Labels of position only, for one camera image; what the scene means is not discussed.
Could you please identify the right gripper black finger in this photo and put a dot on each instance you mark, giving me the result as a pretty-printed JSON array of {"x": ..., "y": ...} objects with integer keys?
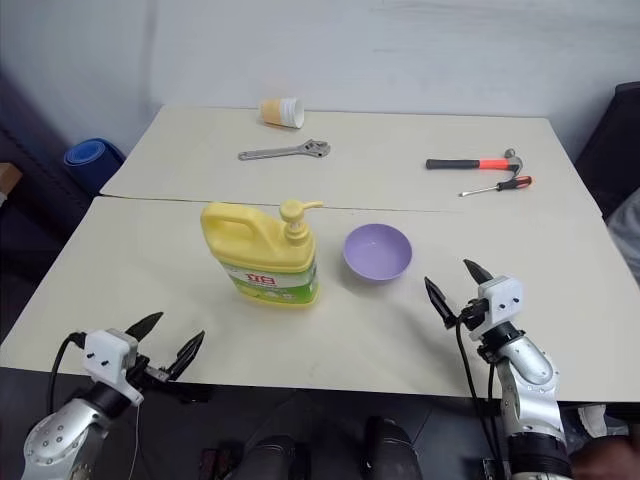
[
  {"x": 441, "y": 304},
  {"x": 477, "y": 272}
]

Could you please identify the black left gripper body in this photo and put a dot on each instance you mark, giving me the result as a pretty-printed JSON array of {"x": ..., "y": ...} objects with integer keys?
[{"x": 147, "y": 371}]

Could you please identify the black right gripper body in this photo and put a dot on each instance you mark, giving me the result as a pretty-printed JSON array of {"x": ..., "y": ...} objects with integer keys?
[{"x": 474, "y": 316}]

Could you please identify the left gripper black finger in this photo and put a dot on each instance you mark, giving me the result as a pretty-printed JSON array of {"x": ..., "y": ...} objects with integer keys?
[
  {"x": 187, "y": 356},
  {"x": 145, "y": 326}
]

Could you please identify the yellow detergent bottle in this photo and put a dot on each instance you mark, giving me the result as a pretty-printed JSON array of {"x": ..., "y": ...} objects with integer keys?
[{"x": 260, "y": 250}]

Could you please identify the purple plastic bowl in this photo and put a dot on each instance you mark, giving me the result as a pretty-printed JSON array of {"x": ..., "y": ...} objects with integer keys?
[{"x": 377, "y": 252}]

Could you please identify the dark rounded shape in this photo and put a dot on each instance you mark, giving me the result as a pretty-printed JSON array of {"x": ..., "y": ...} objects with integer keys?
[
  {"x": 392, "y": 450},
  {"x": 272, "y": 457}
]

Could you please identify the grey cloth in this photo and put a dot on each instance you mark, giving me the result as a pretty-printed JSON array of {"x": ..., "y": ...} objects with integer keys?
[{"x": 627, "y": 235}]

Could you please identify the white shoe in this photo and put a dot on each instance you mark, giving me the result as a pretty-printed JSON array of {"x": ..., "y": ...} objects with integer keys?
[{"x": 600, "y": 419}]

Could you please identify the blue rolled mat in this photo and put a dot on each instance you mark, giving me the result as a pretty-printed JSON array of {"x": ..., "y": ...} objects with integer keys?
[{"x": 90, "y": 155}]

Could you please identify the black chair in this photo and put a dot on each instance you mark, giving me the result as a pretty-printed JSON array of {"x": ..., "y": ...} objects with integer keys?
[{"x": 612, "y": 145}]

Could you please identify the cardboard box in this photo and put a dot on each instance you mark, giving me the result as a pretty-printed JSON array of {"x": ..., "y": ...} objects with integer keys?
[{"x": 9, "y": 180}]

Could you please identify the silver adjustable wrench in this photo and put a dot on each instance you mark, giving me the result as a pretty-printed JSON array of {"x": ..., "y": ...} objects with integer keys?
[{"x": 280, "y": 152}]

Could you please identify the orange and white paper cups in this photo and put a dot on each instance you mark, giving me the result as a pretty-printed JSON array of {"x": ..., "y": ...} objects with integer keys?
[{"x": 280, "y": 114}]

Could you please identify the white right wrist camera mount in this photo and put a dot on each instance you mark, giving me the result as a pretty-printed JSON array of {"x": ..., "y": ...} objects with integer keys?
[{"x": 502, "y": 300}]

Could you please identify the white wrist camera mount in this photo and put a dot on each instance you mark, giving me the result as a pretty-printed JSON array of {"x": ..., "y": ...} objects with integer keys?
[
  {"x": 502, "y": 300},
  {"x": 105, "y": 357}
]

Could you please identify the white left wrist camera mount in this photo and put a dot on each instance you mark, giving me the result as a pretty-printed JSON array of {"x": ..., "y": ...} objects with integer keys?
[{"x": 105, "y": 357}]

